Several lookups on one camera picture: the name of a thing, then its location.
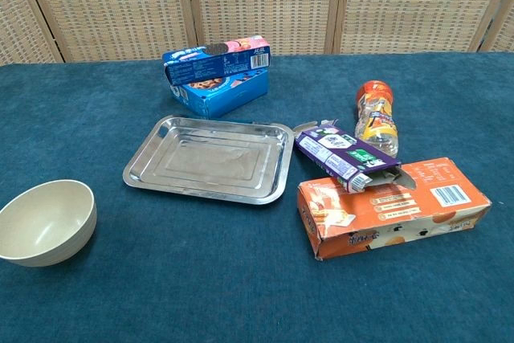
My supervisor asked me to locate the blue and pink cookie box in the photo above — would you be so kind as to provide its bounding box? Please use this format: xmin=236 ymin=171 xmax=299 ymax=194
xmin=161 ymin=36 xmax=273 ymax=87

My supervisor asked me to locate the beige ceramic bowl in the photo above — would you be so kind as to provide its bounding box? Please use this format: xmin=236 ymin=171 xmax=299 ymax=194
xmin=0 ymin=179 xmax=98 ymax=267

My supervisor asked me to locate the stainless steel rectangular tray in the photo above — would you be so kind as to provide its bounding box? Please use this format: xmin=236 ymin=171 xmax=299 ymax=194
xmin=122 ymin=114 xmax=296 ymax=206

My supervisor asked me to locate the purple milk carton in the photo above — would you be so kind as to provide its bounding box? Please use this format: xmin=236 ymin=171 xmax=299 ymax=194
xmin=292 ymin=119 xmax=402 ymax=194

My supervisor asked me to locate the orange snack bottle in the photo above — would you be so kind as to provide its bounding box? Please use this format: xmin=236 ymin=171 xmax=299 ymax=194
xmin=353 ymin=80 xmax=400 ymax=158

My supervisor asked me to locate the orange cracker box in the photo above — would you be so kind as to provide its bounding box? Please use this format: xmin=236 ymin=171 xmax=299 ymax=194
xmin=296 ymin=157 xmax=492 ymax=262

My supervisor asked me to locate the blue chocolate chip cookie box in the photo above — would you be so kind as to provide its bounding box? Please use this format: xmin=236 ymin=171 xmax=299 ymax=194
xmin=170 ymin=67 xmax=269 ymax=120

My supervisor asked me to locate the teal table cloth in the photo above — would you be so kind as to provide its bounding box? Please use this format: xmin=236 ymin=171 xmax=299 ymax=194
xmin=0 ymin=51 xmax=514 ymax=343

